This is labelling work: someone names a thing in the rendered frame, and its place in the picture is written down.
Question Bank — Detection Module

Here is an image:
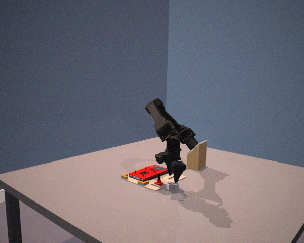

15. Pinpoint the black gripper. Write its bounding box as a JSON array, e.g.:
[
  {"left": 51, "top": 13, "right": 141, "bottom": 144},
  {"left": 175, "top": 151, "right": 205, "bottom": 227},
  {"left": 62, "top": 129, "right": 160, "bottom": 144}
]
[{"left": 165, "top": 147, "right": 186, "bottom": 183}]

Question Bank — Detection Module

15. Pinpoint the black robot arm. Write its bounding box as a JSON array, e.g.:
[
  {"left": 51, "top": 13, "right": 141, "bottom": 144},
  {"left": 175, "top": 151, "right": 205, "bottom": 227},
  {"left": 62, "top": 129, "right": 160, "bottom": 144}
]
[{"left": 145, "top": 98, "right": 198, "bottom": 164}]

